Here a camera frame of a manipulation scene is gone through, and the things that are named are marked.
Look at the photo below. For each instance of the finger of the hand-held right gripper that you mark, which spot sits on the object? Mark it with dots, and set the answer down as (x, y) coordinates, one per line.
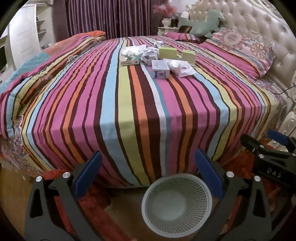
(277, 138)
(259, 146)

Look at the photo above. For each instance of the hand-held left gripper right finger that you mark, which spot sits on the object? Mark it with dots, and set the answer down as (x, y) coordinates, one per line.
(208, 173)

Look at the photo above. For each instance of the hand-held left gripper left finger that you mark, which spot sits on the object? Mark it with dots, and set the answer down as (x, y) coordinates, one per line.
(89, 173)

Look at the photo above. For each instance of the white mesh wastebasket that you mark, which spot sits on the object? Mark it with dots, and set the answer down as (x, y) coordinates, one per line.
(177, 205)

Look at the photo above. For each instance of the small green box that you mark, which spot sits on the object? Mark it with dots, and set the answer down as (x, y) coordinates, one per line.
(188, 56)

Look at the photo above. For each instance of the large green box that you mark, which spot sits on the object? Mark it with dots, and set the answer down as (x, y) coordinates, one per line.
(168, 52)

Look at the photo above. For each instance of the large white paper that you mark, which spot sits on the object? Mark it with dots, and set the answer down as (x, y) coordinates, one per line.
(150, 55)

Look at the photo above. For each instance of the striped bedsheet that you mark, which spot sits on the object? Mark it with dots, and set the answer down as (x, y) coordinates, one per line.
(138, 115)

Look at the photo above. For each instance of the floral pillow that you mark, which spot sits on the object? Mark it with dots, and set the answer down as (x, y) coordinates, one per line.
(240, 49)

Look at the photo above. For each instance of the white plastic bag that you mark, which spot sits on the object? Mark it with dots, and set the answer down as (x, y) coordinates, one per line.
(181, 67)

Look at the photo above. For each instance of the white box blue label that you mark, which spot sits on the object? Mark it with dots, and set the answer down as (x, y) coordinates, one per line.
(160, 69)

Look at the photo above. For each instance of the cream tufted headboard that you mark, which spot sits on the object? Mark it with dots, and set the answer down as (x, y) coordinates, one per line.
(259, 20)

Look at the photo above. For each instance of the green white patterned box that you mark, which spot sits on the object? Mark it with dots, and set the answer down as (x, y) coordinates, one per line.
(129, 62)

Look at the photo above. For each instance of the patchwork quilt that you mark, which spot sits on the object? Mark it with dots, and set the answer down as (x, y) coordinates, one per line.
(46, 58)

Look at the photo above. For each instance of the white paper packet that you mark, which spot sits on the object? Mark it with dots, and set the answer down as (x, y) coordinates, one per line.
(133, 50)

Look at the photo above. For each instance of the pink striped pillow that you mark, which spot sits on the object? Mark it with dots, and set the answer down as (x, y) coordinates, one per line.
(182, 36)

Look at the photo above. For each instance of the green plush toy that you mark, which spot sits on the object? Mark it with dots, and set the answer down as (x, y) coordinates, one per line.
(203, 23)

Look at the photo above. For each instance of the small crumpled white paper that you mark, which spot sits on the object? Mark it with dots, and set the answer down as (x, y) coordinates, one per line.
(158, 43)

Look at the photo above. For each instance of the white nightstand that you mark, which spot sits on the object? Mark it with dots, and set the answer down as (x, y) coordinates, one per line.
(167, 30)

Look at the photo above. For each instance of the white cabinet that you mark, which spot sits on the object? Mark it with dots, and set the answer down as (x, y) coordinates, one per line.
(23, 37)

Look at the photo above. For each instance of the purple striped curtain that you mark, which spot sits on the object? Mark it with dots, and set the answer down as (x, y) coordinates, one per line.
(108, 17)

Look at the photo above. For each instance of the white vase pink flowers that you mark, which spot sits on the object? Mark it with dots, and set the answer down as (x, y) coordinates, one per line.
(166, 14)

